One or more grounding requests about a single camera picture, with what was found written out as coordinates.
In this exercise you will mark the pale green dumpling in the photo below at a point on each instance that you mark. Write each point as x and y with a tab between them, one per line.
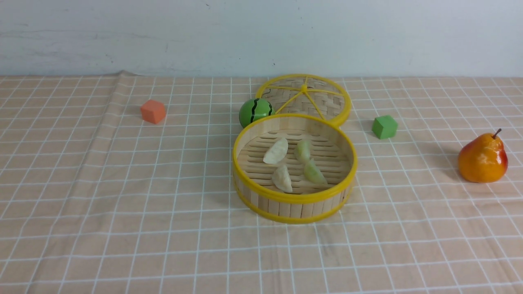
313	174
302	151

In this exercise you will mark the white dumpling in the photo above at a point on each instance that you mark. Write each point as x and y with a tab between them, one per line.
276	152
281	179

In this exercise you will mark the green cube block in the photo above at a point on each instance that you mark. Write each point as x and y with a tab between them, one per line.
384	127

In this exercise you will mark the yellow rimmed bamboo steamer tray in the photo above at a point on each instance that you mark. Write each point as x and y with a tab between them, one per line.
334	155

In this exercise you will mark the yellow rimmed woven steamer lid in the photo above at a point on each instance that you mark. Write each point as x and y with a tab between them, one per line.
307	94

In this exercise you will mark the beige checkered tablecloth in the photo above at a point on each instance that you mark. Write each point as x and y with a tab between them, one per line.
94	200

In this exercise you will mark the orange cube block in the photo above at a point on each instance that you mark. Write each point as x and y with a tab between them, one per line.
153	111

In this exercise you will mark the orange yellow toy pear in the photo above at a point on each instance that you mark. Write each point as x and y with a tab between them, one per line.
484	159

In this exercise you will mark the green striped watermelon ball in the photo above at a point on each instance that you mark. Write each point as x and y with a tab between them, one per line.
255	109

